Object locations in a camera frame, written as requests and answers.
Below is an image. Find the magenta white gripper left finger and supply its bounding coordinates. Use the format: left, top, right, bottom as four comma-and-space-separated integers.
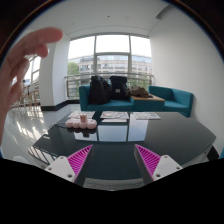
46, 145, 92, 183

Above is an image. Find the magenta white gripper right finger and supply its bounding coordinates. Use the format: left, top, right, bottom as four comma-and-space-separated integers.
134, 145, 182, 185

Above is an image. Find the pink power strip charger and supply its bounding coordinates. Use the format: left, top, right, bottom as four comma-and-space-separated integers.
65, 114, 97, 129

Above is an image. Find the bare human hand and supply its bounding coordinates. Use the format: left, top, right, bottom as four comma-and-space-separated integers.
0, 27, 63, 145

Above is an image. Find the black glass coffee table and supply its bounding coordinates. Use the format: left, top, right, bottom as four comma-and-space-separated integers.
29, 112, 216, 181

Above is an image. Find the magazine left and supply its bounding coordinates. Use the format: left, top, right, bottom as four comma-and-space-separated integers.
68, 111, 95, 119

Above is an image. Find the magazine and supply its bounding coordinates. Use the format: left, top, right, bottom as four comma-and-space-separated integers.
133, 112, 161, 120
100, 111, 129, 119
68, 111, 95, 119

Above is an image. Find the magazine right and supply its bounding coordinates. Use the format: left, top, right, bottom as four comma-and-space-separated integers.
133, 112, 161, 120

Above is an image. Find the magazine middle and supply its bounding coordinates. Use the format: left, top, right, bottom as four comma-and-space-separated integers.
100, 111, 129, 119

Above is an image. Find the wooden side table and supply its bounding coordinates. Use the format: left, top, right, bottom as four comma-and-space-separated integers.
131, 95, 165, 112

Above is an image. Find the teal armchair right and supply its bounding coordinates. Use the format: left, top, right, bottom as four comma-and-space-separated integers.
148, 86, 194, 117

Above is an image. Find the teal sofa left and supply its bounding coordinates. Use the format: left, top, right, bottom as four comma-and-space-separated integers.
78, 84, 135, 112

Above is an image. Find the brown bag on table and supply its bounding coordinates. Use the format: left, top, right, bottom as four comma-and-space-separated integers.
130, 86, 152, 98

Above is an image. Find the black backpack left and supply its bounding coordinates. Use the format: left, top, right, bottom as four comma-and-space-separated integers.
89, 75, 110, 105

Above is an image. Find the black backpack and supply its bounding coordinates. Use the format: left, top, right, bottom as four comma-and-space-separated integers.
110, 76, 127, 100
89, 75, 110, 105

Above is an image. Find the black backpack right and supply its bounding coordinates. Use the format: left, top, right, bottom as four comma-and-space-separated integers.
110, 76, 127, 100

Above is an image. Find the metal window railing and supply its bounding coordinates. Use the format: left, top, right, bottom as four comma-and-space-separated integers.
65, 72, 153, 100

